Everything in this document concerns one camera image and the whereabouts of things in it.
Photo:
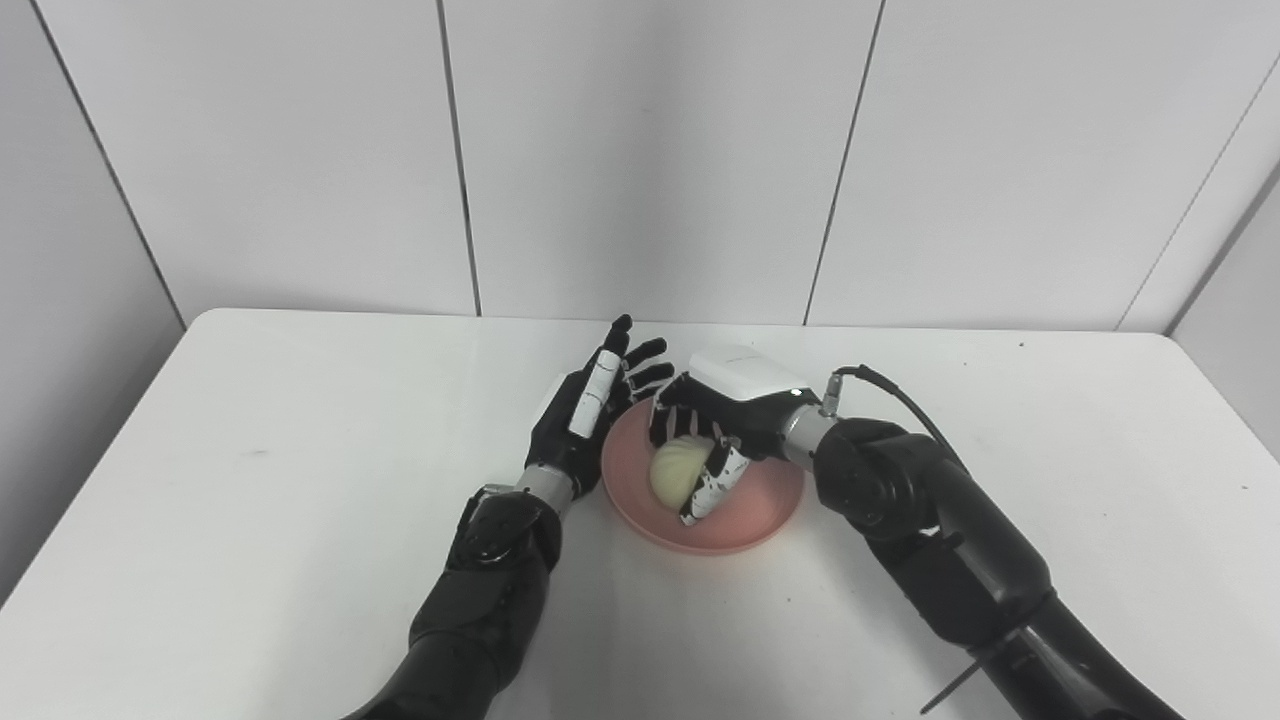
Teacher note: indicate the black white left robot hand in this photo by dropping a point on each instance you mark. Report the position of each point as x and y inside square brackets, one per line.
[570, 440]

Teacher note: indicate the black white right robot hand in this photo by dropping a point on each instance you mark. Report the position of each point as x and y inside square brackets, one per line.
[745, 395]

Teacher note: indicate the white steamed bun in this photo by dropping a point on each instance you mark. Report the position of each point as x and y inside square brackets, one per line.
[678, 470]

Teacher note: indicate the pink round plate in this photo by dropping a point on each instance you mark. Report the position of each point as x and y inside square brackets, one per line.
[745, 515]

